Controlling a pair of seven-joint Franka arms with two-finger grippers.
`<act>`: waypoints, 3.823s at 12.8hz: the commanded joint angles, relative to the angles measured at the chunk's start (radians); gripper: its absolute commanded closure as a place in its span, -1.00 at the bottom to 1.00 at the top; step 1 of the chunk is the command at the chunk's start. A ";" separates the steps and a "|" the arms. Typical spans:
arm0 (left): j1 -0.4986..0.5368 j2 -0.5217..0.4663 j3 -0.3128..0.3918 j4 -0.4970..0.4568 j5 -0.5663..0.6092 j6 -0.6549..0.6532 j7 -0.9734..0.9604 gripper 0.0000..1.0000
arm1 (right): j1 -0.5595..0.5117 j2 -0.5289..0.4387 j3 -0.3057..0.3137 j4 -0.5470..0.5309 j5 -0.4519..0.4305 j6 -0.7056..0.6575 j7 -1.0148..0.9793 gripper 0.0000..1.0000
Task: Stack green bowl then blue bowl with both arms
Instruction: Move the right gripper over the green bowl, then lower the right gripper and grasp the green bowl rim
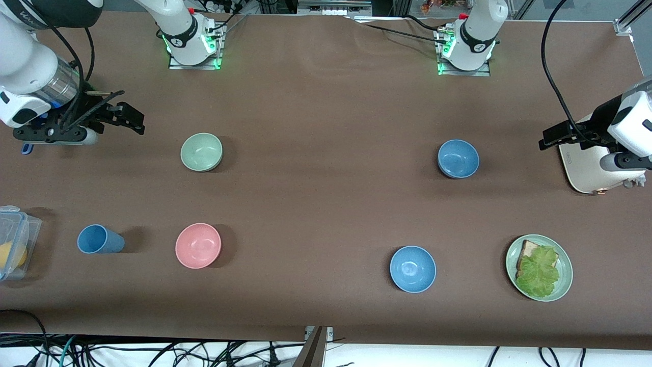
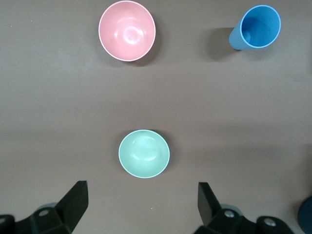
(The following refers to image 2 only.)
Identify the black pot blue handle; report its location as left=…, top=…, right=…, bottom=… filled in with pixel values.
left=297, top=198, right=312, bottom=234

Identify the brown table cover sheet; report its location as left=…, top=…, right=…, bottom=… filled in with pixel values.
left=0, top=0, right=312, bottom=234

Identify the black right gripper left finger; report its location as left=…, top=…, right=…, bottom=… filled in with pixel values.
left=0, top=180, right=89, bottom=234

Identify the blue ribbed cup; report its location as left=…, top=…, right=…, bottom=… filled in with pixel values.
left=228, top=4, right=282, bottom=51

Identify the pink bowl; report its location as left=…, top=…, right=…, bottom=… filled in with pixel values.
left=98, top=0, right=156, bottom=62

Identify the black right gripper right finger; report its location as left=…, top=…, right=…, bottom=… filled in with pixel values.
left=194, top=182, right=293, bottom=234

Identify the light green bowl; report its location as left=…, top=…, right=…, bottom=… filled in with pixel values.
left=118, top=129, right=171, bottom=179

